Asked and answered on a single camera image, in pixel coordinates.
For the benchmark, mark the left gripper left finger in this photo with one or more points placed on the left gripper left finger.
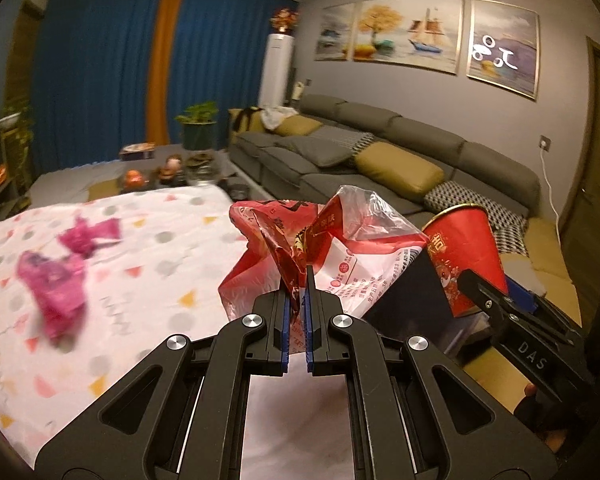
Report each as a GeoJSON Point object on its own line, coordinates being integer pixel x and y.
{"type": "Point", "coordinates": [180, 413]}

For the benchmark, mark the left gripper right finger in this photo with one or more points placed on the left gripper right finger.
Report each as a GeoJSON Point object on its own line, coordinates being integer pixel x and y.
{"type": "Point", "coordinates": [413, 413]}

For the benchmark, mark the red white plastic bag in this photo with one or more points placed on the red white plastic bag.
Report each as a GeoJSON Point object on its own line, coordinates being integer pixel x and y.
{"type": "Point", "coordinates": [356, 245]}

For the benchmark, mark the pink plastic bag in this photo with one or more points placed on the pink plastic bag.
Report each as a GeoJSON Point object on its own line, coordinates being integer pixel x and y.
{"type": "Point", "coordinates": [57, 285]}

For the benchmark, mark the red paper cup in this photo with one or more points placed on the red paper cup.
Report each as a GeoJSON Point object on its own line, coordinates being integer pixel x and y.
{"type": "Point", "coordinates": [461, 238]}

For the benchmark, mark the dark grey trash bin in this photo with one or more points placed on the dark grey trash bin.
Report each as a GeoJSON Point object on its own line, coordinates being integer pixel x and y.
{"type": "Point", "coordinates": [415, 304]}

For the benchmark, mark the patterned white tablecloth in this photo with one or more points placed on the patterned white tablecloth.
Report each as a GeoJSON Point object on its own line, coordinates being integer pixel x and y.
{"type": "Point", "coordinates": [160, 279]}

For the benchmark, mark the yellow cushion near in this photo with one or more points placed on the yellow cushion near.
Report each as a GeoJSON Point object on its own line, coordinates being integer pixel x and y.
{"type": "Point", "coordinates": [402, 172]}

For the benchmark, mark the yellow cushion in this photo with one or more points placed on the yellow cushion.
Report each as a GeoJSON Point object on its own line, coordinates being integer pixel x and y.
{"type": "Point", "coordinates": [402, 172]}
{"type": "Point", "coordinates": [297, 125]}

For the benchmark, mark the dark TV cabinet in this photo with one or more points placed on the dark TV cabinet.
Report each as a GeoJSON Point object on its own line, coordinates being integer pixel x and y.
{"type": "Point", "coordinates": [11, 202]}

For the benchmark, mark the far patterned cushion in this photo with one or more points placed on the far patterned cushion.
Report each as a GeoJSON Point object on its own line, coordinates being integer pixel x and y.
{"type": "Point", "coordinates": [353, 140]}

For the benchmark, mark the grey cushion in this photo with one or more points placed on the grey cushion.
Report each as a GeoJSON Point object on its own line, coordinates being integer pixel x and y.
{"type": "Point", "coordinates": [322, 153]}

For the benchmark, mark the orange curtain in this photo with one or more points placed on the orange curtain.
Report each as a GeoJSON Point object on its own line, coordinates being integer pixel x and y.
{"type": "Point", "coordinates": [157, 122]}

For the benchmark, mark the grey sectional sofa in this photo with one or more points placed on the grey sectional sofa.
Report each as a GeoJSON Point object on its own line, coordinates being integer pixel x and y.
{"type": "Point", "coordinates": [473, 174]}

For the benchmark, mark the potted green plant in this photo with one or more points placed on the potted green plant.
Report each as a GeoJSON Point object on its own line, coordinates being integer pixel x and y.
{"type": "Point", "coordinates": [198, 122]}

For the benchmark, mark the yellow cushion far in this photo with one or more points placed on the yellow cushion far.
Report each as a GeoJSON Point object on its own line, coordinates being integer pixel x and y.
{"type": "Point", "coordinates": [297, 125]}

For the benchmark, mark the plant on stand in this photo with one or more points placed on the plant on stand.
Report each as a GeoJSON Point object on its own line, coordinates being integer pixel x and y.
{"type": "Point", "coordinates": [16, 140]}

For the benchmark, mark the white standing air conditioner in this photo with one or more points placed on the white standing air conditioner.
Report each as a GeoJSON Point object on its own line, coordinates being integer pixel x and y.
{"type": "Point", "coordinates": [276, 67]}

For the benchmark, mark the blue curtain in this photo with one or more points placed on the blue curtain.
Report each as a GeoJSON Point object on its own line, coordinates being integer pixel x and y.
{"type": "Point", "coordinates": [91, 66]}

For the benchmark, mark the flower decoration on conditioner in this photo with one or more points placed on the flower decoration on conditioner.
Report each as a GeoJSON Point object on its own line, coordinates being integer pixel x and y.
{"type": "Point", "coordinates": [284, 21]}

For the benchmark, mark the triptych wall painting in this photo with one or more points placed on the triptych wall painting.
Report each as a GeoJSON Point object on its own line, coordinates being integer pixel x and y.
{"type": "Point", "coordinates": [502, 40]}

